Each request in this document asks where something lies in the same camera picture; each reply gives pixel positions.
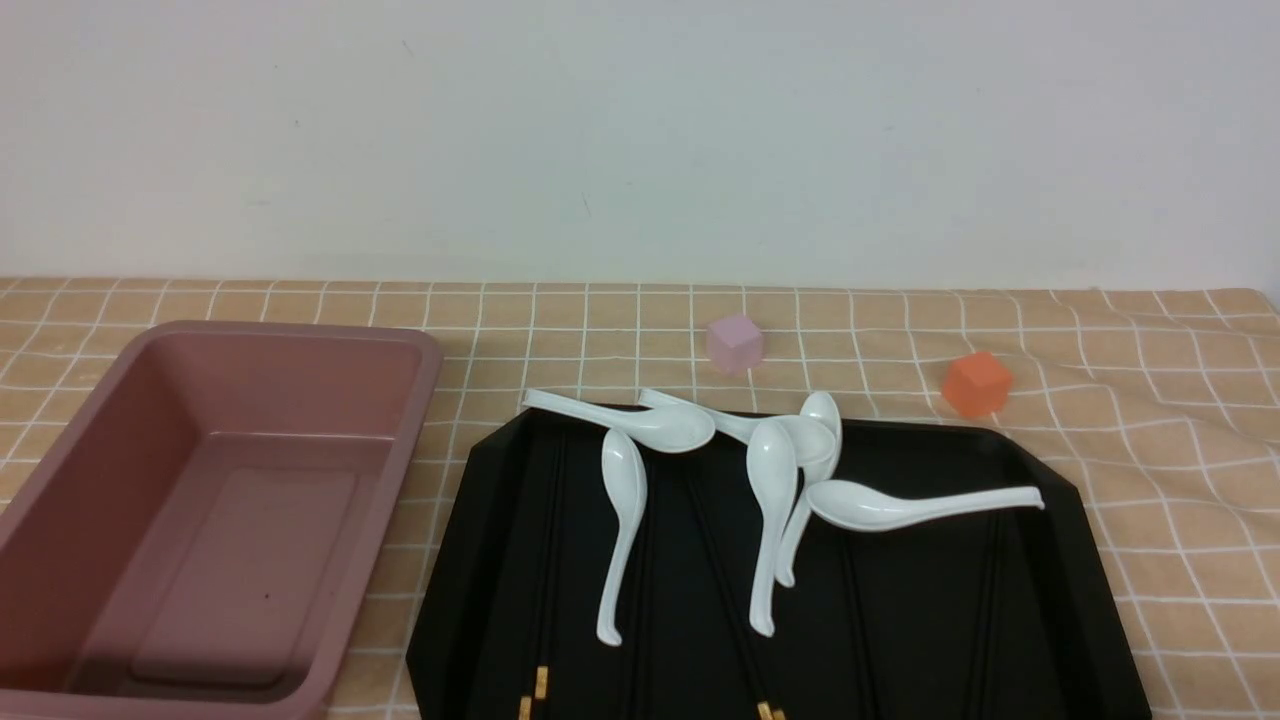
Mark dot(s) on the purple cube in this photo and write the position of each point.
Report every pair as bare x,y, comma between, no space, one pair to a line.
734,344

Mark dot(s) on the checkered orange tablecloth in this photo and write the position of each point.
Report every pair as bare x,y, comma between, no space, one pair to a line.
1161,407

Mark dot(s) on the white spoon right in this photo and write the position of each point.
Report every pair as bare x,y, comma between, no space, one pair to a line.
853,506

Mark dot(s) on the white spoon top middle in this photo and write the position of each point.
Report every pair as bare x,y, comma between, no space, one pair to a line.
812,441

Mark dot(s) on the black chopstick far right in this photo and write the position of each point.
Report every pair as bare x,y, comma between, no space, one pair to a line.
985,630

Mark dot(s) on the white spoon centre long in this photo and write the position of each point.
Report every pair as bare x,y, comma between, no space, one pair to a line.
772,477

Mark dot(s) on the white spoon behind centre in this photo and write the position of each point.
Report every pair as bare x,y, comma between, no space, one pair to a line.
820,406

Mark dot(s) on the black plastic tray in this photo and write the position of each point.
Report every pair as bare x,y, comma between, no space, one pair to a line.
1061,650

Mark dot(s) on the orange cube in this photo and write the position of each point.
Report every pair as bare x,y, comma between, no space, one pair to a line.
977,384

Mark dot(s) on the white spoon far left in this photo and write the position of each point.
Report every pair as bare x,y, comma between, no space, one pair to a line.
667,429

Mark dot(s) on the pink plastic bin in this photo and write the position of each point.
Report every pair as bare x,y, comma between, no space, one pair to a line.
198,541

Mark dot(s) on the white spoon hanging left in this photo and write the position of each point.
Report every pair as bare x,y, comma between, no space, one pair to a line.
624,480

